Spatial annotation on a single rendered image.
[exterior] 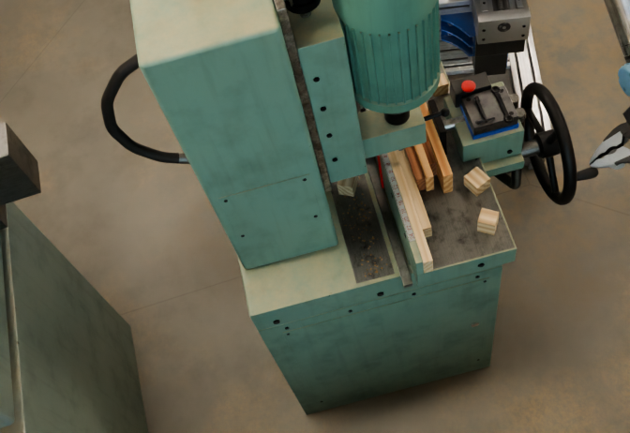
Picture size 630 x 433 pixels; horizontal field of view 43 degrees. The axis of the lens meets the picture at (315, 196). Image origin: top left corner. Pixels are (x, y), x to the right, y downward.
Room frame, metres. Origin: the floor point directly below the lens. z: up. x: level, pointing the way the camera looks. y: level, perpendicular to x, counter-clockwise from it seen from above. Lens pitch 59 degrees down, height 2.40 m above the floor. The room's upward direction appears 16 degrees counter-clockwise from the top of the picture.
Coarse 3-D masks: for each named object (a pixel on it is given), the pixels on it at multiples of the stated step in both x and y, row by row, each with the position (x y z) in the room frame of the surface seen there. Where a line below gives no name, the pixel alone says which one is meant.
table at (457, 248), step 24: (432, 96) 1.08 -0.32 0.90; (456, 168) 0.88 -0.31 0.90; (480, 168) 0.86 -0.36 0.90; (504, 168) 0.87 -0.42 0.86; (432, 192) 0.84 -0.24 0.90; (456, 192) 0.82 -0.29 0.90; (432, 216) 0.78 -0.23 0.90; (456, 216) 0.77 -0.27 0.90; (432, 240) 0.73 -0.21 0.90; (456, 240) 0.72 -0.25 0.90; (480, 240) 0.70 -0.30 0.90; (504, 240) 0.69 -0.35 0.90; (456, 264) 0.66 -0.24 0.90; (480, 264) 0.66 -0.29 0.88
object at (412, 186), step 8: (400, 160) 0.91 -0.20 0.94; (408, 160) 0.91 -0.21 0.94; (408, 168) 0.89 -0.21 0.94; (408, 176) 0.87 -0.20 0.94; (408, 184) 0.85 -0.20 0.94; (416, 184) 0.85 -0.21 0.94; (416, 192) 0.83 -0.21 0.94; (416, 200) 0.81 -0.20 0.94; (416, 208) 0.79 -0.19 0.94; (424, 208) 0.79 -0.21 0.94; (424, 216) 0.77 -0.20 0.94; (424, 224) 0.75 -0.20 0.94; (424, 232) 0.74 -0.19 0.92
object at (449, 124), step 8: (432, 104) 0.99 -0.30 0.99; (432, 112) 0.97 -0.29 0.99; (432, 120) 0.97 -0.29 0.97; (440, 120) 0.95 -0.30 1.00; (448, 120) 0.97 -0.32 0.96; (456, 120) 0.96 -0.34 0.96; (464, 120) 0.95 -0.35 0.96; (440, 128) 0.93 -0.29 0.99; (448, 128) 0.95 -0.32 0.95; (440, 136) 0.92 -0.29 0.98
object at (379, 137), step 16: (368, 112) 0.97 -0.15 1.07; (416, 112) 0.93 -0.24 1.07; (368, 128) 0.93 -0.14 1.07; (384, 128) 0.92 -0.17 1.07; (400, 128) 0.91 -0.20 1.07; (416, 128) 0.90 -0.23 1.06; (368, 144) 0.90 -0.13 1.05; (384, 144) 0.90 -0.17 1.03; (400, 144) 0.90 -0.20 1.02; (416, 144) 0.90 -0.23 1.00
